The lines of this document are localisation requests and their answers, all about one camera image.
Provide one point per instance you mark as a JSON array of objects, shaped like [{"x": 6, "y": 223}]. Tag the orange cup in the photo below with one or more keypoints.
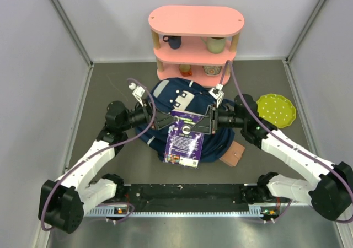
[{"x": 185, "y": 70}]

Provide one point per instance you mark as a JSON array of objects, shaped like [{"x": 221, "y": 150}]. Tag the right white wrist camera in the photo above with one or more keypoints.
[{"x": 217, "y": 93}]

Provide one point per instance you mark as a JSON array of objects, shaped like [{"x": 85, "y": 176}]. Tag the pink three-tier shelf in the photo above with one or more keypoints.
[{"x": 192, "y": 23}]

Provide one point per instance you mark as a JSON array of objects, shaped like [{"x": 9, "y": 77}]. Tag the patterned ceramic bowl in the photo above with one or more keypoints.
[{"x": 212, "y": 70}]

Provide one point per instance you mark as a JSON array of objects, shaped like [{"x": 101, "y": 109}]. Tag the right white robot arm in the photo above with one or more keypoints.
[{"x": 325, "y": 186}]

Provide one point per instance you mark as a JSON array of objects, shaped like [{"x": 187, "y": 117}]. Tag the tan leather wallet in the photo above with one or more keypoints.
[{"x": 233, "y": 155}]

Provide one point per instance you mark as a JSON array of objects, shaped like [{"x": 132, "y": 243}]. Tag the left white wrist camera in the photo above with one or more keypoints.
[{"x": 138, "y": 92}]

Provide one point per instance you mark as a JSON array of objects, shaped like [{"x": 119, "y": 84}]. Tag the dark blue mug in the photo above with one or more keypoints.
[{"x": 174, "y": 42}]

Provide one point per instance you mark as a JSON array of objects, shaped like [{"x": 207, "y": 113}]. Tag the navy blue backpack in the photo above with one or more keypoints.
[{"x": 186, "y": 95}]

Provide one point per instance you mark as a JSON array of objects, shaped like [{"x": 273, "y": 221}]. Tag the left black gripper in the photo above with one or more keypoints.
[{"x": 163, "y": 119}]

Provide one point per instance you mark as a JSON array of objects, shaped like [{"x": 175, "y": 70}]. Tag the green polka dot plate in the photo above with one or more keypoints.
[{"x": 276, "y": 109}]

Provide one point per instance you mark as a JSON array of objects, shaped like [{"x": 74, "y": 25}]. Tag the purple book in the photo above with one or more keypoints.
[{"x": 183, "y": 146}]

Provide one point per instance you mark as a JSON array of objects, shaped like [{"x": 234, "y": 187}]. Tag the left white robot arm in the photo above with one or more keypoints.
[{"x": 65, "y": 201}]

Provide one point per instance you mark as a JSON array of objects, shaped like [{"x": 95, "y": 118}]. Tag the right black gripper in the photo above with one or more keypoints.
[{"x": 203, "y": 126}]

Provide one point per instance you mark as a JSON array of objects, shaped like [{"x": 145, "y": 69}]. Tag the pale green mug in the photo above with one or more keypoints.
[{"x": 214, "y": 45}]

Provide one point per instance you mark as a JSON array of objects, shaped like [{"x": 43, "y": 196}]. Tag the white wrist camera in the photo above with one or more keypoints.
[
  {"x": 217, "y": 93},
  {"x": 138, "y": 92}
]

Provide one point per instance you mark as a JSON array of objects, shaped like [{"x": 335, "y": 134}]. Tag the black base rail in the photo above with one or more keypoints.
[{"x": 192, "y": 197}]

